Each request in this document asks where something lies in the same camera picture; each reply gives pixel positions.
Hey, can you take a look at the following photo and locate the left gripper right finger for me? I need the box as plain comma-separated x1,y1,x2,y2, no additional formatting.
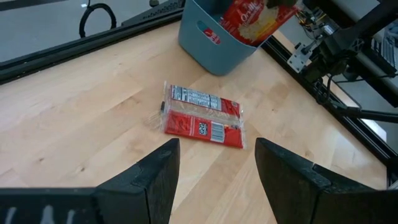
254,138,398,224

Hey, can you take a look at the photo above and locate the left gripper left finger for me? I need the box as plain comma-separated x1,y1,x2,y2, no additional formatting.
0,138,182,224

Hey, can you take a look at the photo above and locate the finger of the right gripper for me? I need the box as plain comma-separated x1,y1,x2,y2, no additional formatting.
266,0,296,9

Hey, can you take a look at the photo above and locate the red Orville popcorn bag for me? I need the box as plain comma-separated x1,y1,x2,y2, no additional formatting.
203,27,222,45
144,80,248,150
219,0,301,48

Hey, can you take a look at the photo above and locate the coloured wiring bundle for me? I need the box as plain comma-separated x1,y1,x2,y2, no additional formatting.
297,9,335,38

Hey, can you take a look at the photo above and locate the teal plastic basket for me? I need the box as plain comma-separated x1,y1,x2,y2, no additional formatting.
178,0,268,77

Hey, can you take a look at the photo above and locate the black keyboard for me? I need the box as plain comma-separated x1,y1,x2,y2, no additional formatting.
381,30,398,68

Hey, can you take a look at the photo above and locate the grey desk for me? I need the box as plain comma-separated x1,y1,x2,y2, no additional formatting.
329,0,398,108

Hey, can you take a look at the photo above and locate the black aluminium table frame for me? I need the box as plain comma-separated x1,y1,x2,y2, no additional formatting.
0,6,398,187

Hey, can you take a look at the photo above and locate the black hanging cable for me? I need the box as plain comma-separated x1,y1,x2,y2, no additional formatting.
78,0,118,39

